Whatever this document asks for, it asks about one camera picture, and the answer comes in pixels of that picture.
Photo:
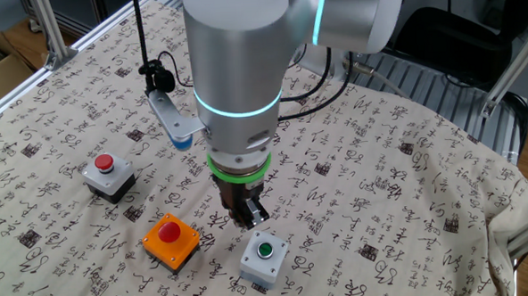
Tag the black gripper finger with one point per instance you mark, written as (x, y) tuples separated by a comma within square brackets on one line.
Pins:
[(258, 213), (239, 221)]

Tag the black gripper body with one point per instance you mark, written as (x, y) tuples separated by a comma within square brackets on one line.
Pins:
[(237, 196)]

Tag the grey box green button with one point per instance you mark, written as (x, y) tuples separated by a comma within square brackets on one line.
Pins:
[(264, 264)]

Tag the orange box red mushroom button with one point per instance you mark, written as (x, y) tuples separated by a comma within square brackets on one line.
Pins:
[(172, 250)]

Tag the white black box red button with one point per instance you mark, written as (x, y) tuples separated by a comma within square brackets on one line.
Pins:
[(109, 181)]

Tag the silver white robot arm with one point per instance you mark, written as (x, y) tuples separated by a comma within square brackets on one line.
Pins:
[(238, 69)]

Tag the beige calligraphy print tablecloth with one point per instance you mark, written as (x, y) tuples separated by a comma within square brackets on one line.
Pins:
[(381, 183)]

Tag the black office chair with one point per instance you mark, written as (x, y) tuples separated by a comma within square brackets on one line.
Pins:
[(456, 46)]

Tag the brown cardboard box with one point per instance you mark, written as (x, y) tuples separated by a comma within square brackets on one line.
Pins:
[(2, 79)]

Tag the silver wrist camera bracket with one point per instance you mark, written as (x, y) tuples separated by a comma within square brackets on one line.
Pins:
[(171, 114)]

